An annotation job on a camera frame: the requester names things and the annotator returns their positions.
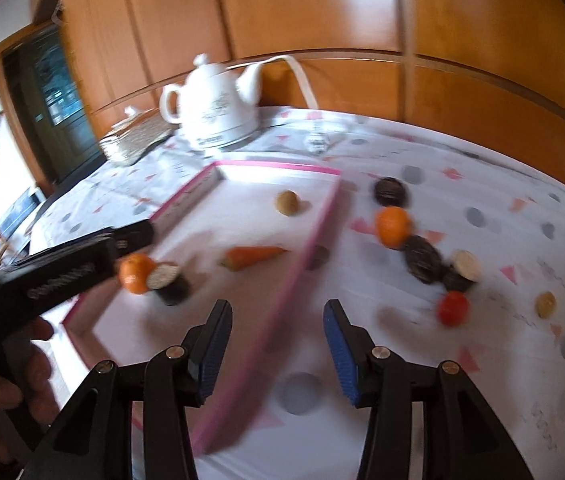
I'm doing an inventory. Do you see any dark round passion fruit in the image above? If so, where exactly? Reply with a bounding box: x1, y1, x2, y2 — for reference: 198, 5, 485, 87
373, 177, 409, 208

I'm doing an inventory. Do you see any halved dark fruit in tray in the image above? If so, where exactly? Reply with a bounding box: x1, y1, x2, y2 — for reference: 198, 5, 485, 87
146, 262, 191, 307

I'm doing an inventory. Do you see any dark glass door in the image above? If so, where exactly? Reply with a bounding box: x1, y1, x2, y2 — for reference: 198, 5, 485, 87
2, 26, 104, 185

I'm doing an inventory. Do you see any small clear glass object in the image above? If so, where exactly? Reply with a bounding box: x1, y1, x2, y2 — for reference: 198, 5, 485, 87
304, 131, 331, 156

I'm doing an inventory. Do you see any white power cable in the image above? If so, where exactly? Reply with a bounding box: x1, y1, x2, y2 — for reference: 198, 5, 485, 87
222, 53, 320, 111

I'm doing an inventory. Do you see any dark oval avocado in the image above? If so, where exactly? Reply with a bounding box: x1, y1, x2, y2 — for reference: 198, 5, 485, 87
402, 235, 444, 284

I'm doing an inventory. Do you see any halved dark fruit on table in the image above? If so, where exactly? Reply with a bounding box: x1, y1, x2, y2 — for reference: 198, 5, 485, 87
442, 250, 482, 292

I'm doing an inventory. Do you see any red tomato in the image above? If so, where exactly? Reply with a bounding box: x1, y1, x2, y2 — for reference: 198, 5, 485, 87
437, 290, 470, 327

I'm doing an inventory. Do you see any orange tangerine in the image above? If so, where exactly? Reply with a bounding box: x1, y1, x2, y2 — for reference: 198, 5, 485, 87
375, 206, 413, 250
118, 254, 156, 295

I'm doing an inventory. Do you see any patterned white tablecloth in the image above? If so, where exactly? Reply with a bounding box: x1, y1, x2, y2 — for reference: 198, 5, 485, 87
26, 105, 565, 480

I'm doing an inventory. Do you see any white pink-rimmed tray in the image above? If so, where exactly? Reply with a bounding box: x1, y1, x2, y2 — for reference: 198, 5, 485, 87
63, 160, 341, 455

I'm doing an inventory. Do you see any white ceramic teapot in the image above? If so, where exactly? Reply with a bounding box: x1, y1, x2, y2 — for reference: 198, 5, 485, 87
159, 53, 262, 151

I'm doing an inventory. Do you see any tan nut on table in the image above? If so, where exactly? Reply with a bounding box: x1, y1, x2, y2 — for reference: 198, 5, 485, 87
534, 292, 557, 320

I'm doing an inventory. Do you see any orange tangerine on table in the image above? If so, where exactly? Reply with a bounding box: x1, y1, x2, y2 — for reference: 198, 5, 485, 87
375, 206, 413, 250

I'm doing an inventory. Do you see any orange carrot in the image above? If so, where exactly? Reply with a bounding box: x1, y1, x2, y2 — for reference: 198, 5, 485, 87
220, 246, 286, 272

